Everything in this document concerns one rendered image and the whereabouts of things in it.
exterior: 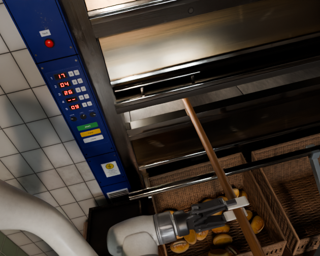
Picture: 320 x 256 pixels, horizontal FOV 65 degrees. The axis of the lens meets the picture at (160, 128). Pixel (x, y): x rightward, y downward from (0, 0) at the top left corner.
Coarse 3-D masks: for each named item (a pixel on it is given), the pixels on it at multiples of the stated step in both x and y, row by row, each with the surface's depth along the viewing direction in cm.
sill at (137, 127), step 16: (304, 80) 128; (240, 96) 127; (256, 96) 125; (272, 96) 124; (288, 96) 125; (176, 112) 125; (208, 112) 123; (224, 112) 125; (128, 128) 122; (144, 128) 122; (160, 128) 124
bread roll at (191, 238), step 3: (189, 231) 134; (192, 231) 133; (189, 234) 133; (192, 234) 132; (195, 234) 133; (186, 237) 132; (189, 237) 132; (192, 237) 132; (195, 237) 132; (186, 240) 132; (189, 240) 131; (192, 240) 131; (195, 240) 131; (189, 243) 132; (192, 243) 131
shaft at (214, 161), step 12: (192, 108) 121; (192, 120) 115; (204, 132) 108; (204, 144) 102; (216, 156) 97; (216, 168) 92; (228, 180) 88; (228, 192) 84; (240, 216) 77; (252, 240) 71; (252, 252) 70
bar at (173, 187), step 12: (312, 144) 98; (276, 156) 96; (288, 156) 95; (300, 156) 95; (312, 156) 96; (228, 168) 95; (240, 168) 94; (252, 168) 95; (312, 168) 98; (180, 180) 94; (192, 180) 94; (204, 180) 94; (132, 192) 94; (144, 192) 93; (156, 192) 93
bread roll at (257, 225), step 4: (256, 216) 134; (252, 220) 133; (256, 220) 132; (260, 220) 132; (252, 224) 131; (256, 224) 130; (260, 224) 130; (252, 228) 130; (256, 228) 130; (260, 228) 130; (256, 232) 130
